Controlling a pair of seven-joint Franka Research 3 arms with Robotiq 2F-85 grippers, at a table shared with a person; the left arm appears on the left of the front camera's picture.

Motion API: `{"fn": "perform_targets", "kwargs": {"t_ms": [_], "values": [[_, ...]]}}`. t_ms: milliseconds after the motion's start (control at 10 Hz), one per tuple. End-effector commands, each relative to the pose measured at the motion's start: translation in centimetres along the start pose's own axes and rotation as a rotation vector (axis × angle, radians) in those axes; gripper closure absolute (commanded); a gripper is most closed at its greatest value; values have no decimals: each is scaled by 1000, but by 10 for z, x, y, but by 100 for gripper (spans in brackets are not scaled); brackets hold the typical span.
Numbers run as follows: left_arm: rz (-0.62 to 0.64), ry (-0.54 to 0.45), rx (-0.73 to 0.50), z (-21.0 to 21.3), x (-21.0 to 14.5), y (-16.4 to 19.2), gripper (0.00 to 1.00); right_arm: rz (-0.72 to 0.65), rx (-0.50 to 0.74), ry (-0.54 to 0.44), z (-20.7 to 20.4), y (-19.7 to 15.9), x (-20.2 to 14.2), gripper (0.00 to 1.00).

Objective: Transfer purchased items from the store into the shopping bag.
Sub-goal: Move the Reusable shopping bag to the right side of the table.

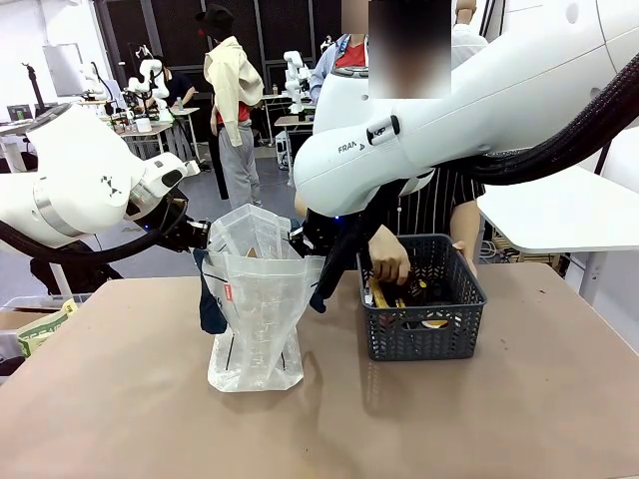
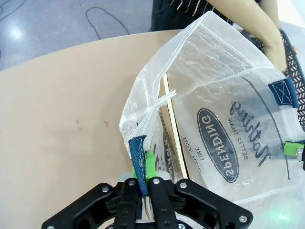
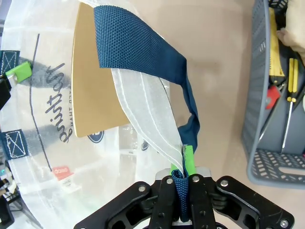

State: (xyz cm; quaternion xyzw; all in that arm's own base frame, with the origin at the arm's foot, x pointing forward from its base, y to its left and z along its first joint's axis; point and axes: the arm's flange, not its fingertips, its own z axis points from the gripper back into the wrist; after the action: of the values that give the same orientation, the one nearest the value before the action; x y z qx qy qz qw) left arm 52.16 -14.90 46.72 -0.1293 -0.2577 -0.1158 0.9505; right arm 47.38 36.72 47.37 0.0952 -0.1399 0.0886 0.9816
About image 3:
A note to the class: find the person's right hand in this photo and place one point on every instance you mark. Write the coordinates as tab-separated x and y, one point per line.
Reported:
295	23

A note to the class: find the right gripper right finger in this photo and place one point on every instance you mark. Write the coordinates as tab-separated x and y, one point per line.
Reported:
226	202

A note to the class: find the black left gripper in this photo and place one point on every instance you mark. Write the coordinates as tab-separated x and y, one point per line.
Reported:
4	93

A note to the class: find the yellow black utility knife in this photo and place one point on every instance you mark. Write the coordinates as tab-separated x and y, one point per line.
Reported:
276	59

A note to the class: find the red small tool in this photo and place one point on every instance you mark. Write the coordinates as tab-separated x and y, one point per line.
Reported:
272	95

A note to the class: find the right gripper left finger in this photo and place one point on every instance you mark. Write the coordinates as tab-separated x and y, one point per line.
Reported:
147	205

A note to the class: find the grey plastic basket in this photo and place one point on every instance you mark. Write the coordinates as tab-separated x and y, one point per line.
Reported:
255	71

